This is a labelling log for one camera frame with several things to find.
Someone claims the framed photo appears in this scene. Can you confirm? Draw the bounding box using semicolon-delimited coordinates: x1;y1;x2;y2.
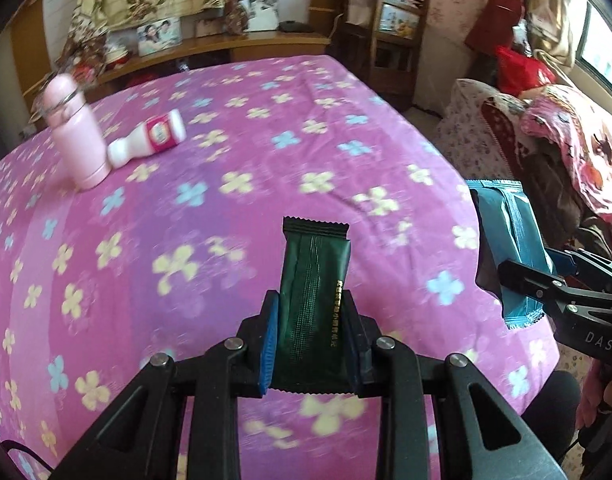
136;17;182;57

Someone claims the pink thermos bottle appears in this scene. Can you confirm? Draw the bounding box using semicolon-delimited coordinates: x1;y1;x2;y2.
40;73;110;191

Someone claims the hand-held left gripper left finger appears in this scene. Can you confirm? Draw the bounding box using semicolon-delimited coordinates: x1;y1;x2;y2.
51;290;280;480

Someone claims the wooden headboard shelf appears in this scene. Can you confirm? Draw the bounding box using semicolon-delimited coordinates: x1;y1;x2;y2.
86;30;332;91

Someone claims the pink printed blanket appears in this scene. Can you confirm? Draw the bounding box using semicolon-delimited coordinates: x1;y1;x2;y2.
518;84;612;231

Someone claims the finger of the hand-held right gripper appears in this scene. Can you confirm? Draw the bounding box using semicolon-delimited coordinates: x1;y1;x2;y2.
545;247;612;282
497;258;570;307

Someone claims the red plastic bag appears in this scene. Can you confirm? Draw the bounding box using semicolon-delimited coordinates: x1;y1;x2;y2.
495;45;557;97

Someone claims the blue foil packet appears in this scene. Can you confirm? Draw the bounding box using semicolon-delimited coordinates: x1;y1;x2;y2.
465;178;558;331

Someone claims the pink floral bedsheet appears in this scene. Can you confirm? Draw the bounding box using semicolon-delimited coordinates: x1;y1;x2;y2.
0;54;562;480

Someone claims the floral cushion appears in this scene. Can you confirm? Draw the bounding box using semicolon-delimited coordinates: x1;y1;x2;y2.
432;78;524;183

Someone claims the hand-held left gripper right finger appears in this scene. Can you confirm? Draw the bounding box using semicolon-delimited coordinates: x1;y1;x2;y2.
343;294;569;480

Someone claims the dark green foil packet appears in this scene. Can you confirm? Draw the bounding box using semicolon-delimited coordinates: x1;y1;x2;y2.
270;216;350;397

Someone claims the wooden chair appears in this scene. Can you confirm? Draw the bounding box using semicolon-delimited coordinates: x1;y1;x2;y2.
333;0;433;111

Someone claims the white bottle with red label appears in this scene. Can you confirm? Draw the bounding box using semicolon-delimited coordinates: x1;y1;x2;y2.
107;109;188;169

